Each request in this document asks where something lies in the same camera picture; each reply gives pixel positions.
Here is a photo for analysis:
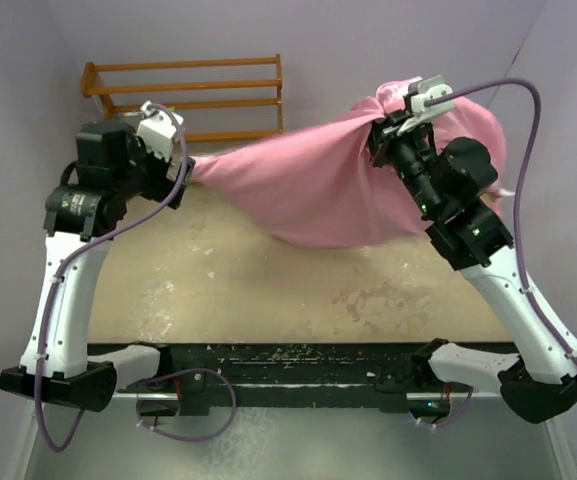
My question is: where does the green marker pen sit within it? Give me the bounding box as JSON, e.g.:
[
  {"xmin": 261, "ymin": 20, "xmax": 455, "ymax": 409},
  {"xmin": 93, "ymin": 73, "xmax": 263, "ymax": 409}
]
[{"xmin": 119, "ymin": 105, "xmax": 165, "ymax": 119}]

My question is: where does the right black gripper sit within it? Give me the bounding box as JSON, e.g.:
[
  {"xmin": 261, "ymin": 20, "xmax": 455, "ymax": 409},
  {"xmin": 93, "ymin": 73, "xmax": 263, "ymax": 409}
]
[{"xmin": 358, "ymin": 107, "xmax": 440, "ymax": 217}]

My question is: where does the pink pillowcase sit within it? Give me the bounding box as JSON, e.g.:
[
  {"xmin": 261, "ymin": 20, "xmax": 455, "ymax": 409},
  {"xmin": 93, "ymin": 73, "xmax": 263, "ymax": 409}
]
[{"xmin": 190, "ymin": 75, "xmax": 515, "ymax": 250}]

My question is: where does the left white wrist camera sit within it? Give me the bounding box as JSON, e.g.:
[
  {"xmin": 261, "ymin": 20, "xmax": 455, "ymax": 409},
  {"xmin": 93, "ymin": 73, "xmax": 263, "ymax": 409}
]
[{"xmin": 137, "ymin": 101, "xmax": 184, "ymax": 162}]

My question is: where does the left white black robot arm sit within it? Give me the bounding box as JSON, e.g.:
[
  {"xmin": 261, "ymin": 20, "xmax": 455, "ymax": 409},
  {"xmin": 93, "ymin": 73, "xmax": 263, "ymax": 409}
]
[{"xmin": 0, "ymin": 112, "xmax": 194, "ymax": 412}]

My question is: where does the orange wooden rack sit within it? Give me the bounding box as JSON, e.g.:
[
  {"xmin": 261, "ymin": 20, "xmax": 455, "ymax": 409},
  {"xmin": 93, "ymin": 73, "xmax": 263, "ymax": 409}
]
[{"xmin": 80, "ymin": 54, "xmax": 283, "ymax": 144}]

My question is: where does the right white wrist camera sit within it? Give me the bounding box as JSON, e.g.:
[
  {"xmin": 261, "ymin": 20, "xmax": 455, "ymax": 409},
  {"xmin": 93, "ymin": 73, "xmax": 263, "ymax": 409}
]
[{"xmin": 397, "ymin": 75, "xmax": 456, "ymax": 136}]

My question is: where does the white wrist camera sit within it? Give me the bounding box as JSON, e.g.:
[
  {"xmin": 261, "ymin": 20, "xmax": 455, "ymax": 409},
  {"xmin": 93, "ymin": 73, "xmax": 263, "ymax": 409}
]
[
  {"xmin": 397, "ymin": 75, "xmax": 456, "ymax": 136},
  {"xmin": 137, "ymin": 101, "xmax": 184, "ymax": 162}
]

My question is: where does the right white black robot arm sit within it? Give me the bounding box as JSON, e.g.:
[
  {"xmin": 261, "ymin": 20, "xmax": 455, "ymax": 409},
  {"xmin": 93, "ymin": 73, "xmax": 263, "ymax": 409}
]
[{"xmin": 368, "ymin": 110, "xmax": 577, "ymax": 424}]

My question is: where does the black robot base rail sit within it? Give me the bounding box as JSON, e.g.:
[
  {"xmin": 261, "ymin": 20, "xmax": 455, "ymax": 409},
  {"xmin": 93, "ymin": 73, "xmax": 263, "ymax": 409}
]
[{"xmin": 124, "ymin": 343, "xmax": 468, "ymax": 416}]

